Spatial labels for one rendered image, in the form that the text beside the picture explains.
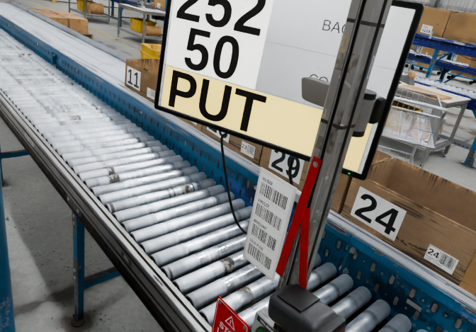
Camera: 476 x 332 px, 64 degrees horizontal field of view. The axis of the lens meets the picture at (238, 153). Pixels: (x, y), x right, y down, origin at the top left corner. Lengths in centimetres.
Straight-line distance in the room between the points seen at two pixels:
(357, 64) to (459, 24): 539
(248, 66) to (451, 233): 74
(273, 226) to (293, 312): 15
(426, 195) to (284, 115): 89
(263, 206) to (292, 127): 16
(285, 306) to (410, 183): 97
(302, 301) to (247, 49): 46
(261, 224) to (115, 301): 152
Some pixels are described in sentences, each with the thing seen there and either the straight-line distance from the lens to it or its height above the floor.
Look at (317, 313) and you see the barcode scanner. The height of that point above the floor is 109.
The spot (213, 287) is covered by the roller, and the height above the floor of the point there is 75.
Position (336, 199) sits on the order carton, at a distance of 134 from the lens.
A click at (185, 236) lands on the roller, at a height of 74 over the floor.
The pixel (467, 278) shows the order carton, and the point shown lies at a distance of 124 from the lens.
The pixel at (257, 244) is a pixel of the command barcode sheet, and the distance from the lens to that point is 74.
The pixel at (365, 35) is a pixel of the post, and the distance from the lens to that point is 55.
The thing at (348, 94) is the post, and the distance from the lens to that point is 56.
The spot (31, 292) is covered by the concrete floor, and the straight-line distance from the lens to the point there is 226.
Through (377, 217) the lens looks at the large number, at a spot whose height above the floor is 95.
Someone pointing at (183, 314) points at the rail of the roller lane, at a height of 74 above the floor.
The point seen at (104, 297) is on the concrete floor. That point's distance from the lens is 217.
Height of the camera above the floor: 152
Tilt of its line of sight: 23 degrees down
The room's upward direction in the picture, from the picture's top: 10 degrees clockwise
